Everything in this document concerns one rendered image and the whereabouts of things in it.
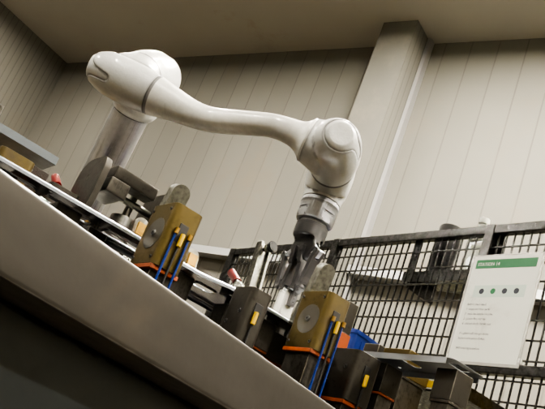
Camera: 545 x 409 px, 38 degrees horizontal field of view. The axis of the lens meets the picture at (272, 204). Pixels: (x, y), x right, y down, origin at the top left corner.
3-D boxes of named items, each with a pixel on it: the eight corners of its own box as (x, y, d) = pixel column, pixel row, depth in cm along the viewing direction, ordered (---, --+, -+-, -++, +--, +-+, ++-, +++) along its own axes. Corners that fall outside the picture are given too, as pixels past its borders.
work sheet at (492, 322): (517, 368, 188) (546, 251, 199) (444, 362, 206) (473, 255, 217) (522, 371, 189) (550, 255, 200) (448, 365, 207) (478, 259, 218)
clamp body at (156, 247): (97, 398, 120) (185, 198, 133) (66, 391, 130) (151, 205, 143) (133, 414, 124) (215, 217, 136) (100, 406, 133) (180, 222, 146)
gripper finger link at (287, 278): (297, 243, 179) (293, 243, 180) (277, 289, 176) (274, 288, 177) (309, 251, 181) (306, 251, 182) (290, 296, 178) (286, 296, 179)
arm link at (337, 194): (297, 204, 189) (301, 181, 177) (318, 148, 195) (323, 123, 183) (341, 218, 188) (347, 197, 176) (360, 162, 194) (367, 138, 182)
